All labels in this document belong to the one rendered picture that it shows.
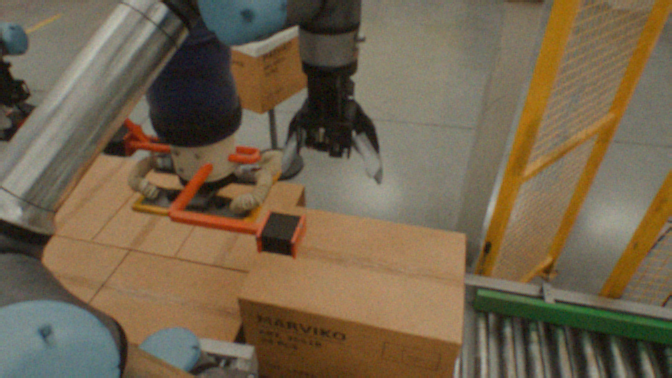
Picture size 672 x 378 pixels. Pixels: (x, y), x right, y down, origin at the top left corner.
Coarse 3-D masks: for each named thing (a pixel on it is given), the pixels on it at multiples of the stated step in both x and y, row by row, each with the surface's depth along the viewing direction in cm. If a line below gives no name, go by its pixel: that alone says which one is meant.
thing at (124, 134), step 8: (120, 128) 127; (120, 136) 124; (128, 136) 122; (112, 144) 122; (120, 144) 121; (128, 144) 123; (104, 152) 124; (112, 152) 123; (120, 152) 123; (128, 152) 123
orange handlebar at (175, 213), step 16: (144, 144) 122; (160, 144) 122; (240, 160) 117; (256, 160) 118; (192, 192) 107; (176, 208) 102; (192, 224) 100; (208, 224) 99; (224, 224) 98; (240, 224) 97; (256, 224) 97
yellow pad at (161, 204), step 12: (168, 192) 120; (180, 192) 124; (144, 204) 121; (156, 204) 121; (168, 204) 120; (216, 204) 118; (228, 204) 120; (216, 216) 117; (228, 216) 117; (240, 216) 117; (252, 216) 117
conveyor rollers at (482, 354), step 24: (480, 312) 168; (480, 336) 160; (504, 336) 160; (528, 336) 161; (552, 336) 162; (480, 360) 152; (504, 360) 153; (528, 360) 155; (624, 360) 153; (648, 360) 152
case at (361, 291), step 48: (336, 240) 140; (384, 240) 140; (432, 240) 140; (288, 288) 126; (336, 288) 126; (384, 288) 126; (432, 288) 126; (288, 336) 130; (336, 336) 124; (384, 336) 118; (432, 336) 114
